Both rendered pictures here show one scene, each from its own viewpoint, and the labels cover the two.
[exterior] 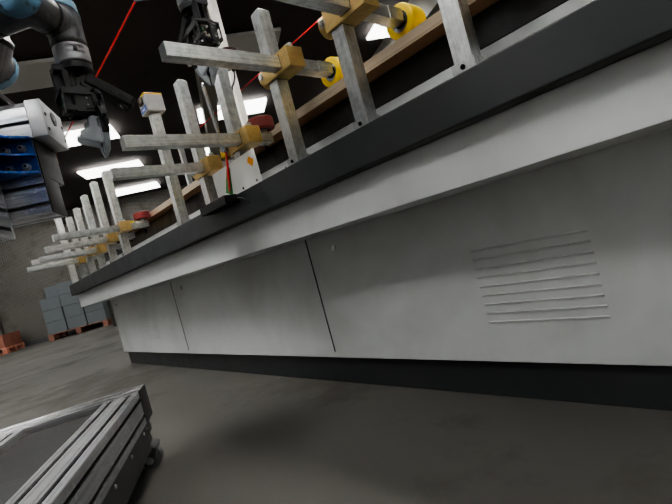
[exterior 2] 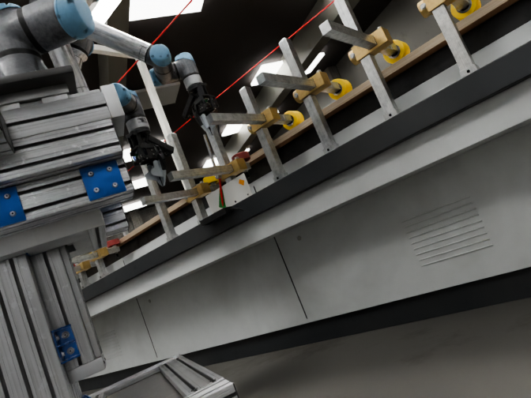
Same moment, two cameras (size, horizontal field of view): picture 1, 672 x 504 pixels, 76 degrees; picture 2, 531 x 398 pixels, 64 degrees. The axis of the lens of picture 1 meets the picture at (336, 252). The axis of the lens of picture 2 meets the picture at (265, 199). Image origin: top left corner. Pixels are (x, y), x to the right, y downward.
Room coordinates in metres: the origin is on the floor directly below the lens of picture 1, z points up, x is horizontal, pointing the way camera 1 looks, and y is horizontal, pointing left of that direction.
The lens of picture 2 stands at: (-0.51, 0.38, 0.44)
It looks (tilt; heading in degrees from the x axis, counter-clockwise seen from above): 7 degrees up; 351
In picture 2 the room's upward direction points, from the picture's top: 22 degrees counter-clockwise
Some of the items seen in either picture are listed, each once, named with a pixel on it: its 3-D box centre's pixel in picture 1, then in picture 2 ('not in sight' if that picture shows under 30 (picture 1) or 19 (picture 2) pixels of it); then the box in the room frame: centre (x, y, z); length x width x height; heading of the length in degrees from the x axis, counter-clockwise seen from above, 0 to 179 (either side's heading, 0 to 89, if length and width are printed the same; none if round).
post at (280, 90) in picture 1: (283, 100); (265, 140); (1.12, 0.03, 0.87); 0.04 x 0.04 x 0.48; 42
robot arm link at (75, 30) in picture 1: (62, 25); (130, 107); (1.00, 0.47, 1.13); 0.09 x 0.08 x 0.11; 172
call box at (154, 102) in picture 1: (152, 105); not in sight; (1.68, 0.54, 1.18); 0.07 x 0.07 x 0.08; 42
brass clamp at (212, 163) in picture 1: (206, 168); (197, 193); (1.47, 0.35, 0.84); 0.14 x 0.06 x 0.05; 42
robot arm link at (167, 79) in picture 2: not in sight; (163, 73); (1.17, 0.31, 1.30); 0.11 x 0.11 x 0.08; 2
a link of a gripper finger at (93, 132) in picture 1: (94, 135); (157, 172); (0.99, 0.46, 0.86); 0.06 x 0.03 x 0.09; 132
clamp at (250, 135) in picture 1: (243, 141); (231, 170); (1.29, 0.18, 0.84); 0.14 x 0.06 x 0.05; 42
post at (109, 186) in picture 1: (117, 215); (93, 245); (2.23, 1.04, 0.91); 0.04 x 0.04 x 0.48; 42
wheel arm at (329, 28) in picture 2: not in sight; (365, 40); (0.68, -0.29, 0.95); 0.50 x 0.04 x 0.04; 132
